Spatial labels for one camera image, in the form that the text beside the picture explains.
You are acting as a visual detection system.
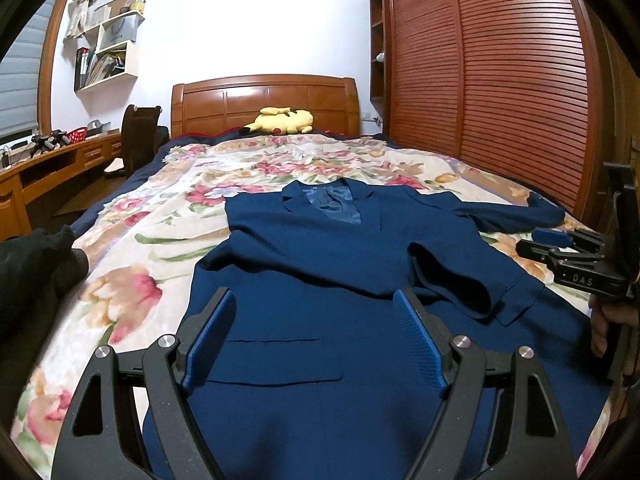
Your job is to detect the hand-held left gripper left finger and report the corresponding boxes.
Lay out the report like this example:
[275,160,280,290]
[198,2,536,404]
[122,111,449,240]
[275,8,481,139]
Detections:
[51,287,237,480]

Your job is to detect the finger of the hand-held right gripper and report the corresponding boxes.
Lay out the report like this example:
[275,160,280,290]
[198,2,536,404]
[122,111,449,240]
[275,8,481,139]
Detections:
[534,229,607,253]
[517,241,607,269]

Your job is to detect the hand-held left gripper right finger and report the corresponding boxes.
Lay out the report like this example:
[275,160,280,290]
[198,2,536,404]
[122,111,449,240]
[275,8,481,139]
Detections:
[392,287,581,480]

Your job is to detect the navy blue suit jacket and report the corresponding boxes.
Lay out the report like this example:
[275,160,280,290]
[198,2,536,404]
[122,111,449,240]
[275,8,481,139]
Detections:
[141,178,617,480]

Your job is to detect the person's right hand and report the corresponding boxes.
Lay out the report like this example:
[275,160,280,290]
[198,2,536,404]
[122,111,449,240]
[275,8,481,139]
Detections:
[590,304,640,359]

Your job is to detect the floral blanket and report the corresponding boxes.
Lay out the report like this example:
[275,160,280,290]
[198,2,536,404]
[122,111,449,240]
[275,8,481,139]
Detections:
[10,132,626,480]

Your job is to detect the wooden louvered wardrobe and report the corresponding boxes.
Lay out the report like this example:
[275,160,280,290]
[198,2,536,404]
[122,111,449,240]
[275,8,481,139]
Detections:
[382,0,608,231]

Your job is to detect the person's black trouser legs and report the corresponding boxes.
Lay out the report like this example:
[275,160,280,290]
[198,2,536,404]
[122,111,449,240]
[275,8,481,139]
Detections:
[0,225,91,431]

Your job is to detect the navy blue bed sheet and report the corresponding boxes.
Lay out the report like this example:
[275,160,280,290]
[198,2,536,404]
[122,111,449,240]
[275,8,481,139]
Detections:
[70,132,221,231]

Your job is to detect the dark brown chair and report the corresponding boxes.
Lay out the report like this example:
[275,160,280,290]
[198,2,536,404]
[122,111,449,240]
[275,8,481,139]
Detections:
[104,105,171,178]

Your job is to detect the yellow plush toy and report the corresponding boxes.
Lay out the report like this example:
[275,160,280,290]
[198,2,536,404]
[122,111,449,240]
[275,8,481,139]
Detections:
[239,106,315,136]

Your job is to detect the wooden desk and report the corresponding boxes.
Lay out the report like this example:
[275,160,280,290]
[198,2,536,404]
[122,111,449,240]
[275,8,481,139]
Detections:
[0,130,126,241]

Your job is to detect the wooden bed headboard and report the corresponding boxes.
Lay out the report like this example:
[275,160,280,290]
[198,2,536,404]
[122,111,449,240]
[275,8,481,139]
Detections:
[171,74,362,139]

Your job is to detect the wooden open side shelf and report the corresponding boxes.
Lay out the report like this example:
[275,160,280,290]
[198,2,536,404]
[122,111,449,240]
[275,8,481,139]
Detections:
[369,0,388,106]

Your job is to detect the grey window blind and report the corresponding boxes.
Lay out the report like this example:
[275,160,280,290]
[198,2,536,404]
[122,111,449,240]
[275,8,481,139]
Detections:
[0,2,56,137]

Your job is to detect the white wall shelf unit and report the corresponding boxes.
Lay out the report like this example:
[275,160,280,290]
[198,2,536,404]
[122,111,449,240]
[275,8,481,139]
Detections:
[64,0,147,93]

